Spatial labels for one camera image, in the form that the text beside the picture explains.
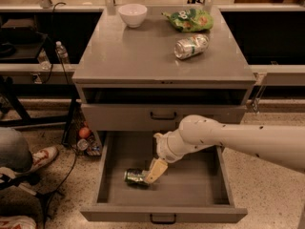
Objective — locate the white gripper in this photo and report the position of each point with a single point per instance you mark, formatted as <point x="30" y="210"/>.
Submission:
<point x="165" y="146"/>

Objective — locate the white red sneaker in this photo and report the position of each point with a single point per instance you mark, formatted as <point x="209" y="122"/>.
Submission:
<point x="43" y="157"/>

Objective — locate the white bowl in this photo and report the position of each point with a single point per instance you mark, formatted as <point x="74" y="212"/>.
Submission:
<point x="133" y="15"/>

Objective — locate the grey drawer cabinet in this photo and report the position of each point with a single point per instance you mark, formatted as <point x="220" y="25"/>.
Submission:
<point x="138" y="66"/>

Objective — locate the orange fruit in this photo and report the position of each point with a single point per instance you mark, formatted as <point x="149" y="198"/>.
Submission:
<point x="84" y="132"/>

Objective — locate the green chip bag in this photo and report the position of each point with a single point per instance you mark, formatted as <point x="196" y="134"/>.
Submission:
<point x="191" y="20"/>

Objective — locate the open bottom grey drawer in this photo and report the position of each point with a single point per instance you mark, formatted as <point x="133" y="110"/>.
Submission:
<point x="195" y="189"/>

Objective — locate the closed middle grey drawer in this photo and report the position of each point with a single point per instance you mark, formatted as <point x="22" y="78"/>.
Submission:
<point x="145" y="117"/>

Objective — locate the small clear jar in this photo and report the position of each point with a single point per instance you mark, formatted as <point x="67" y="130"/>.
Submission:
<point x="82" y="145"/>

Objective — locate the person leg in jeans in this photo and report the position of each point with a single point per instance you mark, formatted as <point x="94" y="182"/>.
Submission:
<point x="14" y="151"/>

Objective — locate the black tripod stand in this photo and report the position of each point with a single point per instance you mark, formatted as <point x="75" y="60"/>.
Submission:
<point x="32" y="179"/>

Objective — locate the clear water bottle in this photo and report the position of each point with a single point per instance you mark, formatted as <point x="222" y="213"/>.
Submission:
<point x="62" y="53"/>

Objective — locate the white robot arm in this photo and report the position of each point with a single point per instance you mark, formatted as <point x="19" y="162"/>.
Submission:
<point x="282" y="145"/>

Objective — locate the silver green soda can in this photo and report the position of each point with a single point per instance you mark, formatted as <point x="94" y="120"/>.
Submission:
<point x="190" y="46"/>

